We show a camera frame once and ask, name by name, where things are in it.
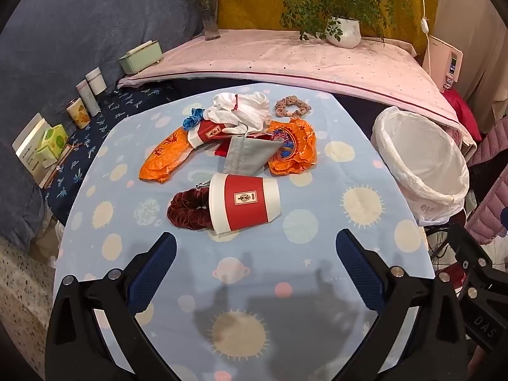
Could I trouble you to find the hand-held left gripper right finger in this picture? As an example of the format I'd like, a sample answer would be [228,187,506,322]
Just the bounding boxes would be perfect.
[335,229,469,381]

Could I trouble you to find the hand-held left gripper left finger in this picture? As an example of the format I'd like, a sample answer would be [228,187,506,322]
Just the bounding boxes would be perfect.
[45,232,178,381]

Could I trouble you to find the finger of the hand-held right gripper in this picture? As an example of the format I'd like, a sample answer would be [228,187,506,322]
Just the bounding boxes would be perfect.
[448,222,498,287]

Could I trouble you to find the dark red velvet scrunchie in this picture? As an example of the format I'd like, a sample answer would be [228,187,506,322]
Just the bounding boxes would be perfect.
[167,190,217,231]

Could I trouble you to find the bin with white plastic bag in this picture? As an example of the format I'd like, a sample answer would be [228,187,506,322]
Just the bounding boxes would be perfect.
[371,106,470,225]

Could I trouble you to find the red and white paper cup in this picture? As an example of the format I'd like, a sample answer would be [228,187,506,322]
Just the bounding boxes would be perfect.
[208,172,281,234]

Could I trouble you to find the long orange plastic bag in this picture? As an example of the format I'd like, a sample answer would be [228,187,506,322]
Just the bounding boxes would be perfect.
[139,127,199,184]

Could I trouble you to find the orange plastic bag blue print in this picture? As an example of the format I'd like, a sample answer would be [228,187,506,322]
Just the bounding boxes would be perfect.
[267,119,317,175]

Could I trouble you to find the grey cloth pouch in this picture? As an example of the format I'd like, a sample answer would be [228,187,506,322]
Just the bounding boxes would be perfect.
[223,134,286,176]

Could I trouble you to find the crushed red and white cup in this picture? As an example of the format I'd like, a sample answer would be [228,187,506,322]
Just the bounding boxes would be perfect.
[186,121,235,147]

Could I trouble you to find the person's right hand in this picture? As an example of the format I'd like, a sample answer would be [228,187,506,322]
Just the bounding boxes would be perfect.
[468,347,493,381]

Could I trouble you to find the red plastic object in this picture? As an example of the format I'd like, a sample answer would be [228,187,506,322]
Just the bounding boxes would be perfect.
[432,264,465,294]

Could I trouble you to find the light blue planet-print tablecloth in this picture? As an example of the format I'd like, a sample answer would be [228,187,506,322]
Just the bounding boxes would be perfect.
[53,84,435,381]

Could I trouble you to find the pink puffer jacket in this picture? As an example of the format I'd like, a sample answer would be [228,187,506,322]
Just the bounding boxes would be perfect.
[464,117,508,244]

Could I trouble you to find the red cloth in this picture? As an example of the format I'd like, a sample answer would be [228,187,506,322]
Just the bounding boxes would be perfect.
[442,89,483,141]

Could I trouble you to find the blue scrunchie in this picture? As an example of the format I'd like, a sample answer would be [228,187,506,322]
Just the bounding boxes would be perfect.
[183,108,205,130]

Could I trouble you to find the green tissue box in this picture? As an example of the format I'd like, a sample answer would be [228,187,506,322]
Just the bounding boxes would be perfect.
[36,124,69,167]

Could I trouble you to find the dark blue leaf-print cloth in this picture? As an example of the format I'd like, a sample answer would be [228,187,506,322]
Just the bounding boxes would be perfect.
[42,83,175,223]

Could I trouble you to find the orange-print tin can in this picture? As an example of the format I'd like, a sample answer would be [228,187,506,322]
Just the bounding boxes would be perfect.
[66,98,89,129]

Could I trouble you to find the white cardboard box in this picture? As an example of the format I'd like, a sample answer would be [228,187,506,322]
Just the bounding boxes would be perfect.
[12,113,52,181]

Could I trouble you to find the pink dotted scrunchie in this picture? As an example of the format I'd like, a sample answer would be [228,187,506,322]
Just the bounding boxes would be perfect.
[275,96,311,119]

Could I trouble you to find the white cloth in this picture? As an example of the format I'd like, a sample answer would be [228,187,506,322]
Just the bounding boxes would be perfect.
[203,92,274,136]

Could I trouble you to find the tall white bottle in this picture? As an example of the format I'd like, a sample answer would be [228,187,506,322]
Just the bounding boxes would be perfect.
[76,80,101,117]

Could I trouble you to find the pink appliance with display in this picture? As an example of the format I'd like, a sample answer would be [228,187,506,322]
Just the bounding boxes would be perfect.
[421,36,464,94]

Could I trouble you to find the short white canister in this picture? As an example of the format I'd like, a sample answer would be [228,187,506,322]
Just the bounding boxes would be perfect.
[85,67,107,95]

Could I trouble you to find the pale green storage box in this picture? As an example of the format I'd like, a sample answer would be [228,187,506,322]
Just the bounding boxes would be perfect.
[119,40,163,75]

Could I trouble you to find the pink bedsheet with red stripe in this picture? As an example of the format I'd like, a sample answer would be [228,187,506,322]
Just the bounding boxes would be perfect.
[116,28,477,147]

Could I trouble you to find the green plant in white pot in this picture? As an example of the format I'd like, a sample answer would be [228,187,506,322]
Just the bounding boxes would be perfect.
[249,0,417,49]

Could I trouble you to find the grey-blue backdrop cloth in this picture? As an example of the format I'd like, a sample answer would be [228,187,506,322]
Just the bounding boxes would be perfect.
[0,0,219,247]

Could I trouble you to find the glass vase with pink flowers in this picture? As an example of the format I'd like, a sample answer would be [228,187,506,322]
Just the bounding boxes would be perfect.
[182,0,227,41]

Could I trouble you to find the mustard yellow backdrop cloth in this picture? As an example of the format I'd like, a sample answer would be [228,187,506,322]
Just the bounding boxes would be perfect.
[216,0,437,48]

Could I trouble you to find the white cable with switch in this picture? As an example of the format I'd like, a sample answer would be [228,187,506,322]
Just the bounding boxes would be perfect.
[413,0,434,64]

